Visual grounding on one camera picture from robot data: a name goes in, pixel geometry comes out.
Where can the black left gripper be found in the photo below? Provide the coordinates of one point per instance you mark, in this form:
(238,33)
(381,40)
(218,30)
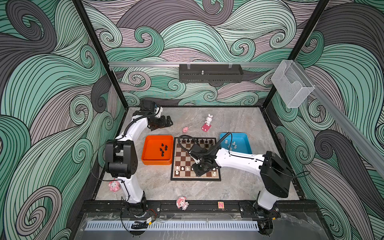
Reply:
(162,124)

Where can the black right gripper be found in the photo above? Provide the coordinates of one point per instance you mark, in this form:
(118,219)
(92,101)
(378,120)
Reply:
(197,172)

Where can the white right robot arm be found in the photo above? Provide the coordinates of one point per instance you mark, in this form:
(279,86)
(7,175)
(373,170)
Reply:
(275,173)

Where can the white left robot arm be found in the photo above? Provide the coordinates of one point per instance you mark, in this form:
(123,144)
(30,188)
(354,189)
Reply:
(121,159)

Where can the folding chess board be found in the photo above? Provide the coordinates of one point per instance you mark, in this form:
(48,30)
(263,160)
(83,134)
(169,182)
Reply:
(182,164)

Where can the white bunny phone stand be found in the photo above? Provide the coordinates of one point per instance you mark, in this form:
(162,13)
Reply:
(207,125)

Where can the orange plastic tray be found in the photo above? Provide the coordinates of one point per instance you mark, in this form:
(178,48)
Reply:
(158,150)

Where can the blue plastic tray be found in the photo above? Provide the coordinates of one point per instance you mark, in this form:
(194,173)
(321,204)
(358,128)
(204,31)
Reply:
(237,142)

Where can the red letter block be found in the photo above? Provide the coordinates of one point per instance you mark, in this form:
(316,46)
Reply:
(221,205)

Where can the pink melody figurine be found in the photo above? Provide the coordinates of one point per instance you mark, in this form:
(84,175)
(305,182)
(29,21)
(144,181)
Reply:
(182,203)

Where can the pink kitty figurine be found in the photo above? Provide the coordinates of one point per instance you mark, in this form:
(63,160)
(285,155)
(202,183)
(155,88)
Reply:
(115,185)

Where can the clear acrylic holder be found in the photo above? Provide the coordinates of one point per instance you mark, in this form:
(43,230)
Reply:
(292,83)

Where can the black wall shelf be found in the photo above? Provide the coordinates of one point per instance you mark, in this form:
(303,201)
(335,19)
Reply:
(215,74)

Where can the aluminium rail back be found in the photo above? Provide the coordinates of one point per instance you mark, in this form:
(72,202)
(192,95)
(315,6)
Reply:
(152,64)

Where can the aluminium rail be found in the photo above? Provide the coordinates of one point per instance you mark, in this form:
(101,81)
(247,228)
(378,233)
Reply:
(152,64)
(361,142)

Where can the white slotted cable duct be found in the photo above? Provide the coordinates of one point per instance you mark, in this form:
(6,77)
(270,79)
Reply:
(175,226)

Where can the black frame post left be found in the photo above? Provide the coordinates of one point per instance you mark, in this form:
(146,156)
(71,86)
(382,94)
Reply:
(95,41)

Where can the black frame post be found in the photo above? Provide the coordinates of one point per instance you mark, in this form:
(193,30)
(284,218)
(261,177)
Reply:
(309,27)
(95,41)

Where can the aluminium rail right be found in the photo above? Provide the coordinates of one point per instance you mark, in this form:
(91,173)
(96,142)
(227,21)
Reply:
(361,142)

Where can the black frame post right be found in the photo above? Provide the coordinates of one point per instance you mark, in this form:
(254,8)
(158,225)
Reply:
(309,27)

